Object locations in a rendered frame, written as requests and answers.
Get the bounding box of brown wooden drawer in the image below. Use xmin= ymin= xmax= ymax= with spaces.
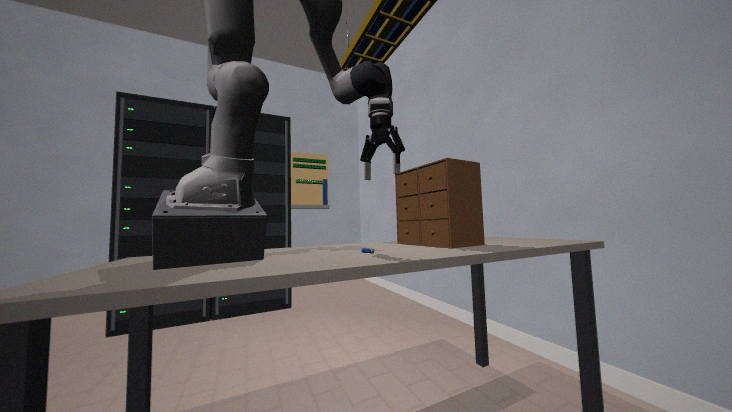
xmin=397 ymin=195 xmax=419 ymax=219
xmin=421 ymin=220 xmax=450 ymax=247
xmin=396 ymin=170 xmax=418 ymax=196
xmin=398 ymin=221 xmax=420 ymax=244
xmin=419 ymin=161 xmax=447 ymax=192
xmin=420 ymin=190 xmax=448 ymax=218

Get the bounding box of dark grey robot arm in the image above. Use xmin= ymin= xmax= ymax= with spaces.
xmin=166 ymin=0 xmax=393 ymax=211

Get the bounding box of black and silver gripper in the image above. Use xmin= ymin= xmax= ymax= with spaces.
xmin=360 ymin=115 xmax=405 ymax=180

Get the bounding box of brown wooden chest of drawers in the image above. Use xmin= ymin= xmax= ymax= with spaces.
xmin=395 ymin=158 xmax=485 ymax=248

